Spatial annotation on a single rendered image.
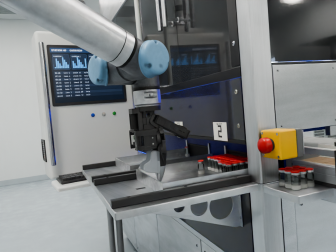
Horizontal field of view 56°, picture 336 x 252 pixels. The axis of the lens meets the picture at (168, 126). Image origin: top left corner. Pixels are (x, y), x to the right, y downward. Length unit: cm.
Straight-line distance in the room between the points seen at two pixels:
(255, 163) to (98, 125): 104
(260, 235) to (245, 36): 55
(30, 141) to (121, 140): 459
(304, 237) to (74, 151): 116
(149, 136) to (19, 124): 551
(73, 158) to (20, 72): 472
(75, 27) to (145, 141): 36
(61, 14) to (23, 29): 588
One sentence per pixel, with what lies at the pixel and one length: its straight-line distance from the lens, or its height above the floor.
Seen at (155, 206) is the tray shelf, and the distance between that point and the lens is 78.
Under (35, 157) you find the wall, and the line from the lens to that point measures 630.
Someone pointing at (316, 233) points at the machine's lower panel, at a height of 70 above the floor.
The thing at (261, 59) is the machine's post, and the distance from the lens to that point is 90.
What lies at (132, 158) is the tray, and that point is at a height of 90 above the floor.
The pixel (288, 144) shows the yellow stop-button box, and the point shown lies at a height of 99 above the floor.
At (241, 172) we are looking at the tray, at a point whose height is 91.
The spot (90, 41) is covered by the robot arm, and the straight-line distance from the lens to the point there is 63.
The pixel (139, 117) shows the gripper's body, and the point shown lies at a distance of 84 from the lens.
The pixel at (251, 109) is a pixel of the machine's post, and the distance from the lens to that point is 89.
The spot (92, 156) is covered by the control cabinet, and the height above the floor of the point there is 89.
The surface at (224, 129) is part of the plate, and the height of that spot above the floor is 103.
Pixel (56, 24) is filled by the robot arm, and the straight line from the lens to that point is 61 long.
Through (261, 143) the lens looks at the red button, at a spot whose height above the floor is 100.
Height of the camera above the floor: 111
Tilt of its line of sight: 3 degrees down
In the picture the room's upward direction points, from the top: 5 degrees counter-clockwise
